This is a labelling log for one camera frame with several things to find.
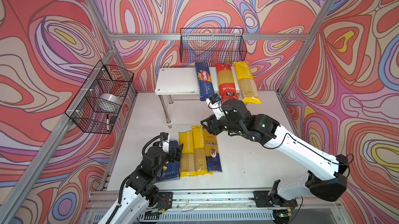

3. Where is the black wire basket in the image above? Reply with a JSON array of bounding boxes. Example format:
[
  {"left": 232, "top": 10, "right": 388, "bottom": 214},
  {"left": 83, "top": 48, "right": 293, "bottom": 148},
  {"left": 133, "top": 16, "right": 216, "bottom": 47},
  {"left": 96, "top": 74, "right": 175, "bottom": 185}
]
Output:
[
  {"left": 65, "top": 61, "right": 134, "bottom": 134},
  {"left": 179, "top": 27, "right": 247, "bottom": 66}
]

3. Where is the blue Barilla spaghetti box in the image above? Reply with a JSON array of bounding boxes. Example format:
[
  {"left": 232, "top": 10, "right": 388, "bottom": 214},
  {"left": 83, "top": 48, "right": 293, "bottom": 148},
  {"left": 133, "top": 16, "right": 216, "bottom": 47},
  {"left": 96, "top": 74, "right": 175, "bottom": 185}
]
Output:
[{"left": 195, "top": 62, "right": 215, "bottom": 101}]

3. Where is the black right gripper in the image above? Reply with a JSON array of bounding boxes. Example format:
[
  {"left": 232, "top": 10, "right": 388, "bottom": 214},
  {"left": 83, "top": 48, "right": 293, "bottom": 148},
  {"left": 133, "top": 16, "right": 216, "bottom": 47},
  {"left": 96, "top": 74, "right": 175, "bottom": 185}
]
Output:
[{"left": 200, "top": 114, "right": 245, "bottom": 138}]

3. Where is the black wire basket back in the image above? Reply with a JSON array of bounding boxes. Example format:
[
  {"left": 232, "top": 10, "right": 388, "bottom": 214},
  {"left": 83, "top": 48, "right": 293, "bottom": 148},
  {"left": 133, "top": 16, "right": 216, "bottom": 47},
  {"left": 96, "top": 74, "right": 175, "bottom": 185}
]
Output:
[{"left": 179, "top": 27, "right": 247, "bottom": 66}]

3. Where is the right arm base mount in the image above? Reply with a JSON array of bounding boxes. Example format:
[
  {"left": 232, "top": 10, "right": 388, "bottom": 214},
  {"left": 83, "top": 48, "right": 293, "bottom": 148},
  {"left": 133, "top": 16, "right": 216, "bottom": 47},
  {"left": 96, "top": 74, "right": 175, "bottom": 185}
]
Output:
[{"left": 252, "top": 190, "right": 298, "bottom": 208}]

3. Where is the white two-tier shelf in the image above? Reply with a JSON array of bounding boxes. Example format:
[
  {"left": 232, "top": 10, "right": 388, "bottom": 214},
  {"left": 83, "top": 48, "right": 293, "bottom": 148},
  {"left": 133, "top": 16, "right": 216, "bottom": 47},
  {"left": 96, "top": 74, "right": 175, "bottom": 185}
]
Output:
[{"left": 154, "top": 66, "right": 256, "bottom": 128}]

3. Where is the blue Barilla rigatoni box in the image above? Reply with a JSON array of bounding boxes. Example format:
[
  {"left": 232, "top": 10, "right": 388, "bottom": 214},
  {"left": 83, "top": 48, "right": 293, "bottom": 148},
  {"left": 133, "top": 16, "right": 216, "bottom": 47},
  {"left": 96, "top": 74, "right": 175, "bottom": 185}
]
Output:
[{"left": 155, "top": 140, "right": 181, "bottom": 182}]

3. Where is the red spaghetti bag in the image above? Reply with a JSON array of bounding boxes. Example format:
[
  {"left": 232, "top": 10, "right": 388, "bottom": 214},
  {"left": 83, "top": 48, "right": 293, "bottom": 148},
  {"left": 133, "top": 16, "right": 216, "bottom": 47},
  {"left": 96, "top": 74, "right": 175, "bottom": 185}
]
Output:
[{"left": 216, "top": 63, "right": 238, "bottom": 102}]

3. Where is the black wire basket left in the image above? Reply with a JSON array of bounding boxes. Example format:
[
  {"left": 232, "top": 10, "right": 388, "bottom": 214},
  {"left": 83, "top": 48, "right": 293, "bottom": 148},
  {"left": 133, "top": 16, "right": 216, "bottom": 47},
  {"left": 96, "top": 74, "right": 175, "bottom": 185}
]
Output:
[{"left": 65, "top": 61, "right": 134, "bottom": 134}]

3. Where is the silver tape roll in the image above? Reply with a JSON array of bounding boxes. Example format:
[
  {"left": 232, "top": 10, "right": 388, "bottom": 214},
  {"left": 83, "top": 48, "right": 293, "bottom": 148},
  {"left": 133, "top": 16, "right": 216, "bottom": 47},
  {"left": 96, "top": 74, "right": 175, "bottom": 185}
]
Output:
[{"left": 100, "top": 93, "right": 122, "bottom": 105}]

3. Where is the yellow pastatime bag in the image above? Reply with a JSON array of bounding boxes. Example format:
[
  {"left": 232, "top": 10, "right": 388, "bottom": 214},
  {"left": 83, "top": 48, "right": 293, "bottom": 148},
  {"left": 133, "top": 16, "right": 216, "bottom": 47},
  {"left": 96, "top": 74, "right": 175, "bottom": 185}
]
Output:
[
  {"left": 179, "top": 130, "right": 196, "bottom": 178},
  {"left": 234, "top": 62, "right": 262, "bottom": 105},
  {"left": 192, "top": 126, "right": 213, "bottom": 175}
]

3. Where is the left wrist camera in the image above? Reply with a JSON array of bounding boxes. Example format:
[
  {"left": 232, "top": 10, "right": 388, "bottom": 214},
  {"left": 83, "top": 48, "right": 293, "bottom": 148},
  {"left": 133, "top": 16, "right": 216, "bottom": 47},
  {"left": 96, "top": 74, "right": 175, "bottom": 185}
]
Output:
[{"left": 160, "top": 132, "right": 170, "bottom": 153}]

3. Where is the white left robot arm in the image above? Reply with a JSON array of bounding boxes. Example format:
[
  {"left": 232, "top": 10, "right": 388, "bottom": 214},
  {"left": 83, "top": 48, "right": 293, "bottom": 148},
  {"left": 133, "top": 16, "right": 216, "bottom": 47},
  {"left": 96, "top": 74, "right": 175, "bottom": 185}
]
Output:
[{"left": 99, "top": 132, "right": 184, "bottom": 224}]

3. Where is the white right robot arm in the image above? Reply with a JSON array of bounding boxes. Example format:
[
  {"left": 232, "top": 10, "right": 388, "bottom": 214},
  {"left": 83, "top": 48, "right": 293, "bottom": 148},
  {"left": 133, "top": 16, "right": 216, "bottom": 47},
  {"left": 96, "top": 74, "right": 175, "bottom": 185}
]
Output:
[{"left": 201, "top": 94, "right": 350, "bottom": 206}]

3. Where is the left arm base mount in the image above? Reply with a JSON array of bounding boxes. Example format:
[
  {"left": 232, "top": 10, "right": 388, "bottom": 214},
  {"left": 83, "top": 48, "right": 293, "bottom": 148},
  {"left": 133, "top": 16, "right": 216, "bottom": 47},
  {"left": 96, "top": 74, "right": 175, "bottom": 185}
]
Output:
[{"left": 149, "top": 191, "right": 173, "bottom": 212}]

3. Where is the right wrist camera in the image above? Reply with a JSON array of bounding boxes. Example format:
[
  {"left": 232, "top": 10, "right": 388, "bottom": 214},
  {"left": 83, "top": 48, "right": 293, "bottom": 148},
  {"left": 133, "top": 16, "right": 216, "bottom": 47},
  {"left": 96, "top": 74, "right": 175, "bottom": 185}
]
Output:
[{"left": 206, "top": 94, "right": 224, "bottom": 120}]

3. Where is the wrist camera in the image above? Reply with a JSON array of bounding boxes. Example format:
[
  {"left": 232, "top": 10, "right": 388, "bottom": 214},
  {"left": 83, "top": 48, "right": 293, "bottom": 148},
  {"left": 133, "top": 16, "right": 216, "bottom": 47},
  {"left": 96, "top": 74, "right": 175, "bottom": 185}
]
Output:
[
  {"left": 206, "top": 94, "right": 224, "bottom": 120},
  {"left": 160, "top": 132, "right": 170, "bottom": 153}
]

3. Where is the blue Ankara spaghetti bag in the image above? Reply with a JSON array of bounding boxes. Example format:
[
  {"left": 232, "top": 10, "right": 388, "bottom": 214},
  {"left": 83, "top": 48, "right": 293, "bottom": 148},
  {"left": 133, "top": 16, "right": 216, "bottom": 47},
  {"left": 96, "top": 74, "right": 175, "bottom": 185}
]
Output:
[{"left": 203, "top": 129, "right": 222, "bottom": 172}]

